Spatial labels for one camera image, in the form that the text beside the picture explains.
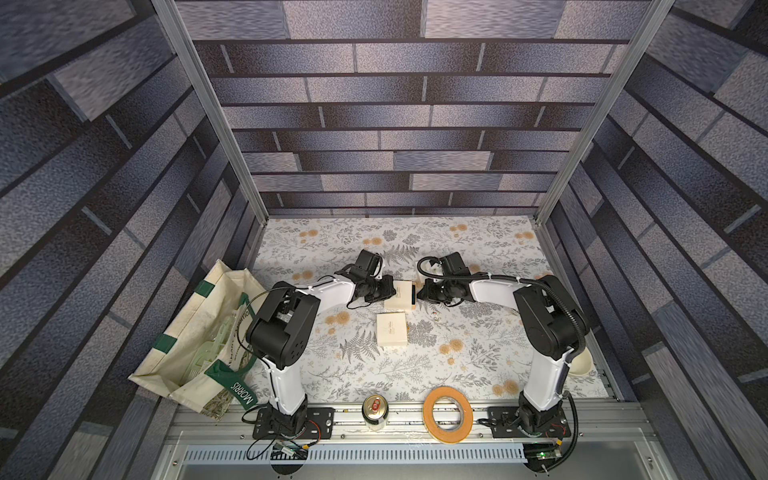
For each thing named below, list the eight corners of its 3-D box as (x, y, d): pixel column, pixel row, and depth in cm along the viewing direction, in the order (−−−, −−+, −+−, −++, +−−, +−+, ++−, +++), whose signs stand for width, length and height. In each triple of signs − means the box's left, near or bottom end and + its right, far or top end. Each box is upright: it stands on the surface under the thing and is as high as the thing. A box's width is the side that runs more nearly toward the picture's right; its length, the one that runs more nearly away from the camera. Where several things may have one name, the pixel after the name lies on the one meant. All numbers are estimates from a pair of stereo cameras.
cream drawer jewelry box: (376, 345, 89) (375, 340, 86) (376, 318, 94) (376, 313, 91) (406, 345, 89) (407, 340, 86) (405, 318, 94) (406, 313, 91)
